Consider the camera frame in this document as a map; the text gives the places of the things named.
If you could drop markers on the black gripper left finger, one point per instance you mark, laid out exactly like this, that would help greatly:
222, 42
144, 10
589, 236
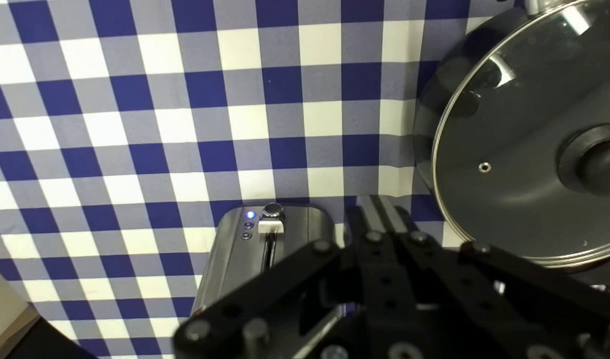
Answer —
266, 292

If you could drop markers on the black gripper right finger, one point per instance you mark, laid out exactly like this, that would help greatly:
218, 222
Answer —
517, 286

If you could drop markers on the silver two-slot toaster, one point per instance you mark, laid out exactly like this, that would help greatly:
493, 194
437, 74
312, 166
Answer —
238, 266

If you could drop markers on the glass pot lid with knob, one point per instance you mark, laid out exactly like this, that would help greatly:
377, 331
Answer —
517, 166

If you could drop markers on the blue white checked tablecloth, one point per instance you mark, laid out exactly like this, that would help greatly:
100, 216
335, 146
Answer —
152, 120

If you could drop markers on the black cooking pot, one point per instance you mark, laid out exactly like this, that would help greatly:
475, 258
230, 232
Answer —
445, 72

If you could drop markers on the large plain cardboard box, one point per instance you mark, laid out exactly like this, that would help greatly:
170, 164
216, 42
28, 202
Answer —
3, 306

